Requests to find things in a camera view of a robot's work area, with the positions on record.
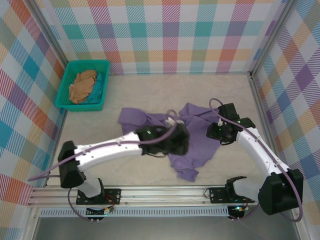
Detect purple t-shirt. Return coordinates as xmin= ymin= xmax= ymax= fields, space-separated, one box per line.
xmin=117 ymin=102 xmax=226 ymax=183

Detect small controller board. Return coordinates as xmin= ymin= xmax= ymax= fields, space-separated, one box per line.
xmin=228 ymin=205 xmax=250 ymax=218
xmin=86 ymin=206 xmax=116 ymax=216

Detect teal t-shirt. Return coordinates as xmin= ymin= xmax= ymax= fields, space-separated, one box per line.
xmin=82 ymin=72 xmax=107 ymax=105

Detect tan t-shirt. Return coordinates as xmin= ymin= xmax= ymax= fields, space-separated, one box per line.
xmin=68 ymin=69 xmax=99 ymax=105

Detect green plastic basket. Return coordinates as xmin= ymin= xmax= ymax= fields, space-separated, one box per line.
xmin=54 ymin=60 xmax=111 ymax=113

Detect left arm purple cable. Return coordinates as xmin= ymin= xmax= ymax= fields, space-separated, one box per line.
xmin=27 ymin=109 xmax=187 ymax=182

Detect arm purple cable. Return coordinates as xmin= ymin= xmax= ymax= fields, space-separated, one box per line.
xmin=209 ymin=98 xmax=305 ymax=223
xmin=27 ymin=109 xmax=187 ymax=182

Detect aluminium frame side rail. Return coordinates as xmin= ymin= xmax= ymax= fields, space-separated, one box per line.
xmin=248 ymin=72 xmax=285 ymax=182

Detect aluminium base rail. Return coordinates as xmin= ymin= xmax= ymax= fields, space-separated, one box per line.
xmin=27 ymin=185 xmax=258 ymax=208

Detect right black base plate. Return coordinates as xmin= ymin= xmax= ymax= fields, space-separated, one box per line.
xmin=208 ymin=186 xmax=253 ymax=205

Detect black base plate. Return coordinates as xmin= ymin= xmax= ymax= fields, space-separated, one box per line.
xmin=76 ymin=187 xmax=123 ymax=206
xmin=208 ymin=186 xmax=253 ymax=205

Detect white slotted cable duct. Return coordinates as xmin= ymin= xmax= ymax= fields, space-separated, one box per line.
xmin=39 ymin=206 xmax=230 ymax=218

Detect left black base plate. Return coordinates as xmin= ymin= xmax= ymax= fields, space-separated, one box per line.
xmin=76 ymin=187 xmax=123 ymax=206

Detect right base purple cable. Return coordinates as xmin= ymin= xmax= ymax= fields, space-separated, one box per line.
xmin=228 ymin=204 xmax=258 ymax=222

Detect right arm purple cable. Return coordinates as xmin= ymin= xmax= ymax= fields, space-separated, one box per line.
xmin=209 ymin=98 xmax=305 ymax=223

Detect aluminium frame post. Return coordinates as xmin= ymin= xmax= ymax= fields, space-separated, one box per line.
xmin=29 ymin=0 xmax=70 ymax=65
xmin=248 ymin=0 xmax=300 ymax=76

